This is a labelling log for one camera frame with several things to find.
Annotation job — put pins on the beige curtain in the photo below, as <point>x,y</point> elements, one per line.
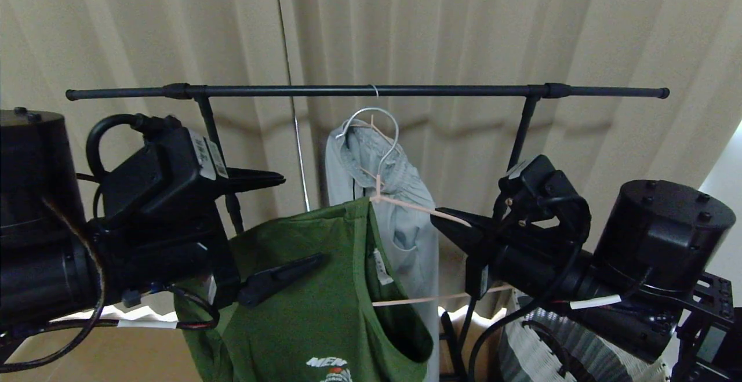
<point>116,22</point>

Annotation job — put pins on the white laundry basket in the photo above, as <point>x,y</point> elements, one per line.
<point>579,353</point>

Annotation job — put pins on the pale grey shorts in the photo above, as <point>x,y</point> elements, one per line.
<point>411,243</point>

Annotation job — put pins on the green garment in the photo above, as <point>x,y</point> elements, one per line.
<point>324,324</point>

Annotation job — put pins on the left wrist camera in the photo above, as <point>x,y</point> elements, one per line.
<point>156,179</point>

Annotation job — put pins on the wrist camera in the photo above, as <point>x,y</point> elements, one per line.
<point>539,190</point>
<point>156,179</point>

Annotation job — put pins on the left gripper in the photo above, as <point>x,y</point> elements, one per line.
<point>162,254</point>

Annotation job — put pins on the pink clothes hanger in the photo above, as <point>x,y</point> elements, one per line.
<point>375,88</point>
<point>377,195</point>

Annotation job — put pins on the black clothes rack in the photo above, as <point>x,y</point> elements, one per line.
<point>464,90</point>

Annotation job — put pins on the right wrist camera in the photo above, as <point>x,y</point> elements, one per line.
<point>539,190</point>

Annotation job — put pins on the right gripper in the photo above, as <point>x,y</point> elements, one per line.
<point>522,260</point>

